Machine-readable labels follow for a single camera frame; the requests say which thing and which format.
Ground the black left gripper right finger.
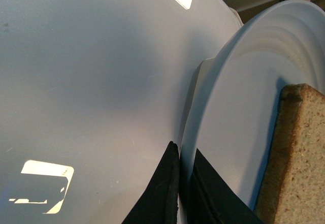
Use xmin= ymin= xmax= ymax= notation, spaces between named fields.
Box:
xmin=189 ymin=150 xmax=262 ymax=224

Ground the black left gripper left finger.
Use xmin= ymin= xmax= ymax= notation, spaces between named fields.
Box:
xmin=123 ymin=141 xmax=180 ymax=223

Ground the slice of brown bread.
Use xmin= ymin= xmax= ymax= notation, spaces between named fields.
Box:
xmin=254 ymin=84 xmax=324 ymax=223

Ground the light blue round plate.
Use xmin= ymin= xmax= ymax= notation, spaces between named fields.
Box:
xmin=180 ymin=0 xmax=324 ymax=223

